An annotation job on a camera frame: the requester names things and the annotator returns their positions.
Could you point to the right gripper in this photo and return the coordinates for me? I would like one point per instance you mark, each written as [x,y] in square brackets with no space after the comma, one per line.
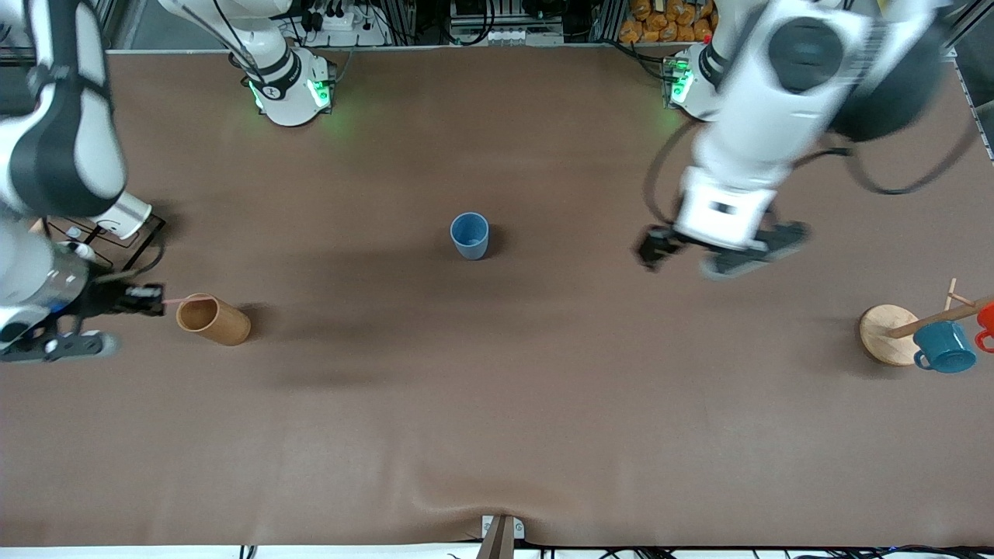
[105,299]

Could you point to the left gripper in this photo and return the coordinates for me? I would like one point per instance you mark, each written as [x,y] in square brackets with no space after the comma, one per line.
[657,244]

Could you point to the pink chopstick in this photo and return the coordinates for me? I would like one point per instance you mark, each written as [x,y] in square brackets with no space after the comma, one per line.
[186,299]

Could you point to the blue plastic cup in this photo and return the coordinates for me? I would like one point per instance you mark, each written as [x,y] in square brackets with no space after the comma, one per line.
[470,237]

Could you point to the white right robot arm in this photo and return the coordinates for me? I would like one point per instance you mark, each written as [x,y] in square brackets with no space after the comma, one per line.
[289,92]

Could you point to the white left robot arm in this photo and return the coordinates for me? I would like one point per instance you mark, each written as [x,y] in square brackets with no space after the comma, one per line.
[776,101]

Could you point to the brown wooden chopstick holder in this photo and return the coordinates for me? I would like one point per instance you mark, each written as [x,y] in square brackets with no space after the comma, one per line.
[221,322]

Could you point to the white ceramic cup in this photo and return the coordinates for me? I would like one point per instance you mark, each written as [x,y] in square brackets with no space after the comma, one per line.
[130,216]

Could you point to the wooden mug tree stand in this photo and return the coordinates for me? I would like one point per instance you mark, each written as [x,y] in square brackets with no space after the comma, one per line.
[889,334]

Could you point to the white terminal block row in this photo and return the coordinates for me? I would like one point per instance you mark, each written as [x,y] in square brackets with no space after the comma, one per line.
[509,35]

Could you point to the teal enamel mug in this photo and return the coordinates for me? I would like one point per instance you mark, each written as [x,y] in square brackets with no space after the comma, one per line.
[946,347]

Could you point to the red mug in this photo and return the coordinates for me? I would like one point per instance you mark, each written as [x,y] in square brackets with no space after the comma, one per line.
[986,326]

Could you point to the white power strip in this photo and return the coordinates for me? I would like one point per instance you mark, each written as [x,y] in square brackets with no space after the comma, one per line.
[342,21]

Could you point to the metal table edge bracket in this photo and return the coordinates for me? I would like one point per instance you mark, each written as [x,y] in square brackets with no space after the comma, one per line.
[502,536]

